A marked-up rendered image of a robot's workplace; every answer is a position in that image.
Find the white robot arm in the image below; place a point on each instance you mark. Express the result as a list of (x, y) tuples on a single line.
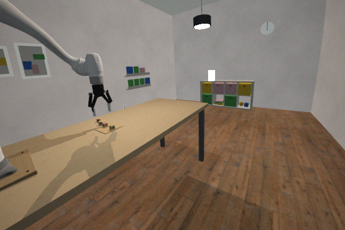
[(11, 16)]

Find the tan square mat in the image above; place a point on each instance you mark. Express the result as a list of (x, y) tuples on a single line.
[(106, 130)]

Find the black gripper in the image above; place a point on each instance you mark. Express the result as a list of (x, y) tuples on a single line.
[(98, 90)]

